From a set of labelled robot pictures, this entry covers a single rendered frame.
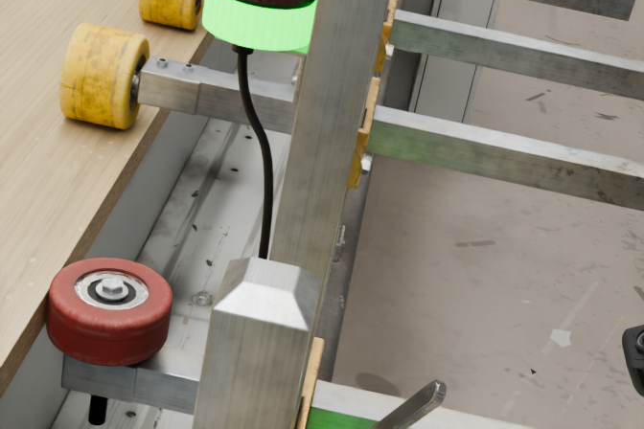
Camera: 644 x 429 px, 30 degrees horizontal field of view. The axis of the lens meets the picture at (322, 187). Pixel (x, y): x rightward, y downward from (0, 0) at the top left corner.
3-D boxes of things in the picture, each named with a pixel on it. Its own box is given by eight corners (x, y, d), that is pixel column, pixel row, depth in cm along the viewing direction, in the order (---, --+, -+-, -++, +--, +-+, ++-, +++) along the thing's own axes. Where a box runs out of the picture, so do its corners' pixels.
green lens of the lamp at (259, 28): (318, 21, 68) (325, -15, 66) (304, 59, 62) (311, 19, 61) (214, -1, 68) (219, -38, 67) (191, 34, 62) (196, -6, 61)
